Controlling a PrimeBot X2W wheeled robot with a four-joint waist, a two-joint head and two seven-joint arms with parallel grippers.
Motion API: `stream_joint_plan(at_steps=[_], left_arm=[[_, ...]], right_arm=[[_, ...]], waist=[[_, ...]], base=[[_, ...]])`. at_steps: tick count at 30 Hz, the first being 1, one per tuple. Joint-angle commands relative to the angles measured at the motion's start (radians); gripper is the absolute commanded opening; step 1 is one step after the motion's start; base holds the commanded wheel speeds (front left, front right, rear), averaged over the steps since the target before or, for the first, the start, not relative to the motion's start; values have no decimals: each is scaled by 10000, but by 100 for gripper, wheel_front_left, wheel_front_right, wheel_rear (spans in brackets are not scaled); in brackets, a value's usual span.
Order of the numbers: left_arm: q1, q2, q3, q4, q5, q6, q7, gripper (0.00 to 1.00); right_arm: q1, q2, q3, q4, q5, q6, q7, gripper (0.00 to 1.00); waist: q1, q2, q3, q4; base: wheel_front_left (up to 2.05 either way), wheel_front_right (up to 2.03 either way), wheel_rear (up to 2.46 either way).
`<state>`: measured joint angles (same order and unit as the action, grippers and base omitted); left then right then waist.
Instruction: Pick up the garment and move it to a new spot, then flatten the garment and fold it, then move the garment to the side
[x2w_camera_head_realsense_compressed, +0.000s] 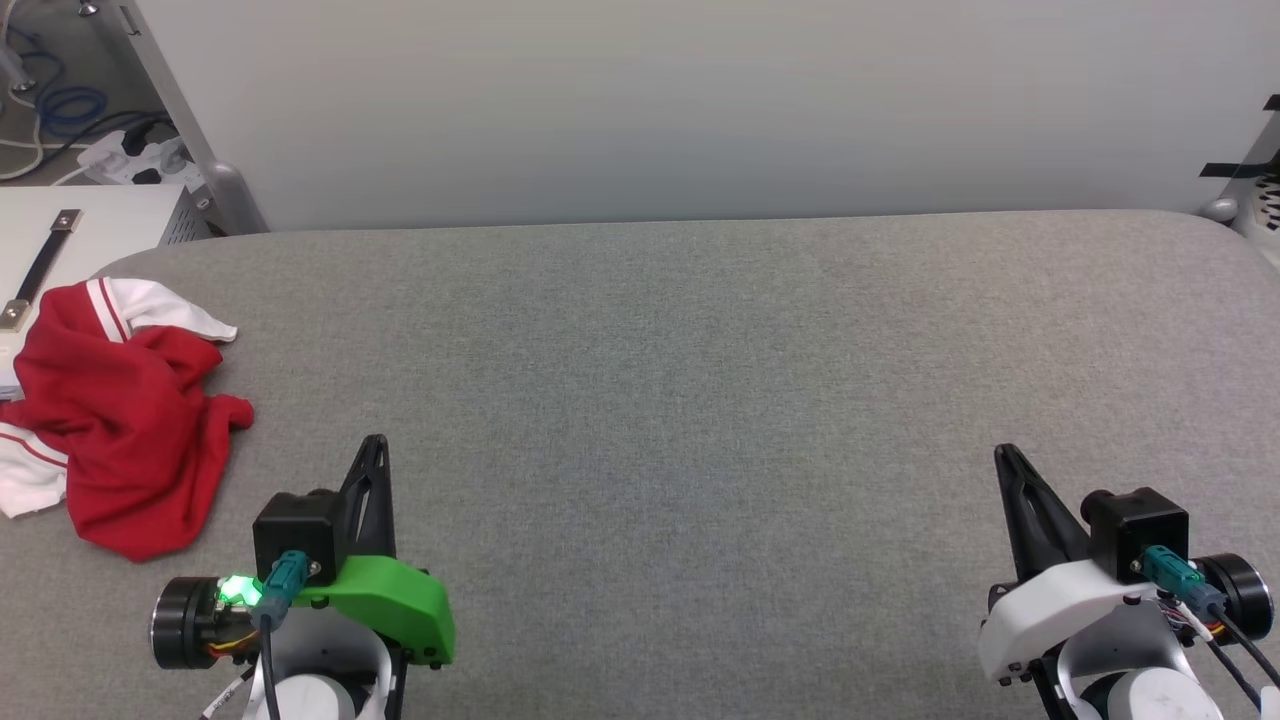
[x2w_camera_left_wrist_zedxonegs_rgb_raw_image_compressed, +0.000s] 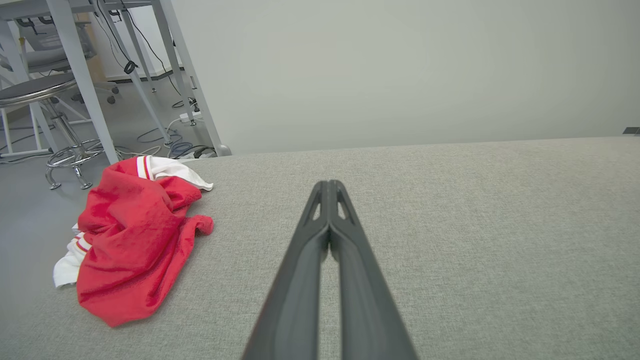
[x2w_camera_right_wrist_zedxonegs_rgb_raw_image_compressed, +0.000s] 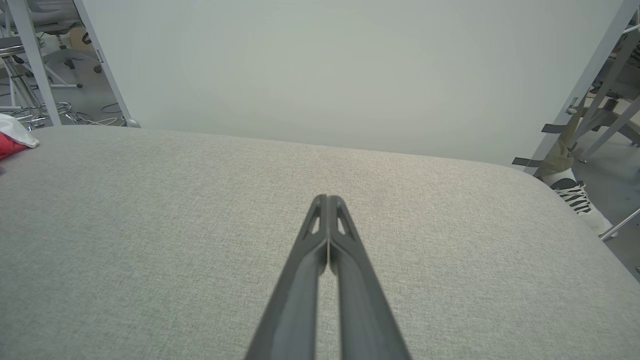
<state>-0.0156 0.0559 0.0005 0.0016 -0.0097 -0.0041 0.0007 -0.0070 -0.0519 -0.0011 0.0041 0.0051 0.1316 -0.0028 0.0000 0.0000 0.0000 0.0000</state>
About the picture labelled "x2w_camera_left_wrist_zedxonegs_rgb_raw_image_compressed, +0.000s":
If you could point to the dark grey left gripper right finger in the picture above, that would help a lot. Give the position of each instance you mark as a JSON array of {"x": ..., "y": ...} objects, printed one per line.
[{"x": 367, "y": 300}]

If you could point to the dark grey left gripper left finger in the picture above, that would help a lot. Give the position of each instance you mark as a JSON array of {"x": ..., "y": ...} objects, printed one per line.
[{"x": 295, "y": 300}]

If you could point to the chrome bar stool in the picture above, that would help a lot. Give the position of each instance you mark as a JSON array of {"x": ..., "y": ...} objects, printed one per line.
[{"x": 35, "y": 90}]

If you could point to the grey office chair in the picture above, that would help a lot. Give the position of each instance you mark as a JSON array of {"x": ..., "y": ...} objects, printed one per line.
[{"x": 50, "y": 57}]

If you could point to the white desk top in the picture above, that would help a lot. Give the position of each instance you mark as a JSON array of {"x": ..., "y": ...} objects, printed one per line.
[{"x": 30, "y": 9}]

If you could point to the grey fabric sofa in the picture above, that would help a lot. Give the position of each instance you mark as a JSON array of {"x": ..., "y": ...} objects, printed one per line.
[{"x": 475, "y": 225}]

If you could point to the white power strip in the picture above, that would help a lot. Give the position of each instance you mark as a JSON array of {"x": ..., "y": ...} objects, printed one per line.
[{"x": 186, "y": 117}]

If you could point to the wide white desk leg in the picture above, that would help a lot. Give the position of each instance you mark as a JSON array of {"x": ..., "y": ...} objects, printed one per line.
[{"x": 83, "y": 75}]

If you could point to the thin white desk leg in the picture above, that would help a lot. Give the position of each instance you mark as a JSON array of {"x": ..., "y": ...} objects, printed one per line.
[
  {"x": 140, "y": 55},
  {"x": 135, "y": 75}
]

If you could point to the red and white jersey shirt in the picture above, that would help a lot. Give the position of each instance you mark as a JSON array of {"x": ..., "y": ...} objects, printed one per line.
[{"x": 130, "y": 240}]

